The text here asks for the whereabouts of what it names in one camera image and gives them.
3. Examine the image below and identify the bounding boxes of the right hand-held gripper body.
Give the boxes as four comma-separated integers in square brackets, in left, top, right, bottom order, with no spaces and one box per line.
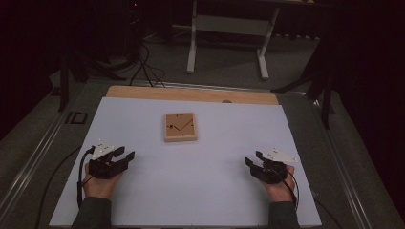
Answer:
[249,146,300,185]

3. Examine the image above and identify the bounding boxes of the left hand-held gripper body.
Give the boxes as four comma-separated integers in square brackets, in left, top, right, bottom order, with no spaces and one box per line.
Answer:
[88,138,129,179]

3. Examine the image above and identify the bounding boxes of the wooden photo frame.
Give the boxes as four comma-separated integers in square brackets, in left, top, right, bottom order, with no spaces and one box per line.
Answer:
[163,112,199,143]

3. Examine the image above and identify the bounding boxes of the person's left hand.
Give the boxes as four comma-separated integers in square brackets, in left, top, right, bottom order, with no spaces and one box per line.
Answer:
[83,163,124,200]

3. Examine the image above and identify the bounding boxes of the person's right hand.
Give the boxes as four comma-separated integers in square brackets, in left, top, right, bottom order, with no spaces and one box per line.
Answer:
[259,164,296,203]

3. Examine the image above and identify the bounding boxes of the black square floor plate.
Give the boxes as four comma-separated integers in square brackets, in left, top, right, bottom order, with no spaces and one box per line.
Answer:
[64,111,89,125]

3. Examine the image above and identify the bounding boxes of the black stand with splayed legs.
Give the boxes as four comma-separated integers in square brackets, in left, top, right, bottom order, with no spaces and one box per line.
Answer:
[270,37,337,130]

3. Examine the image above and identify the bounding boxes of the dark equipment with red light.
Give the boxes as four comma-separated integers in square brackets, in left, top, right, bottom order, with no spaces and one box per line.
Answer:
[125,0,144,58]

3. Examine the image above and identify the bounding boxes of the white metal stand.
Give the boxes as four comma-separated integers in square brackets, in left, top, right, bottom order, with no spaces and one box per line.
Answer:
[186,0,281,81]

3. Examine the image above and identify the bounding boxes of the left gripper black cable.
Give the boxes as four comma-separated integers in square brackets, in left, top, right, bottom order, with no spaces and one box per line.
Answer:
[76,145,96,210]

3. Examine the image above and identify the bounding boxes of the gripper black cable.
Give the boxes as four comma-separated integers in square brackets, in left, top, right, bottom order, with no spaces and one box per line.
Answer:
[76,145,96,210]
[284,167,301,212]

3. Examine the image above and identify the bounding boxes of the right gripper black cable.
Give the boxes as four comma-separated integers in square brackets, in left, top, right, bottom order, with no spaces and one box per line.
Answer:
[284,167,301,212]

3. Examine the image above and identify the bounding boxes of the thin black floor cable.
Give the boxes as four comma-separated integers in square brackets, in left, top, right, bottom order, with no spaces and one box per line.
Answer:
[33,144,84,229]
[313,196,346,229]

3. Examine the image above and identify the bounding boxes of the long metal floor rail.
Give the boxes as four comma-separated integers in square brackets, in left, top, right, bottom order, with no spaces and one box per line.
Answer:
[0,90,84,220]
[312,98,374,229]

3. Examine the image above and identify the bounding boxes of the black post stand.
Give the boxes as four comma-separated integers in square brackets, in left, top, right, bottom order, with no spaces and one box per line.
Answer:
[57,44,128,113]

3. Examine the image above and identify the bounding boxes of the black floor cables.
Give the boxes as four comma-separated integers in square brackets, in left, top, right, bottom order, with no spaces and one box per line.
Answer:
[128,42,167,89]

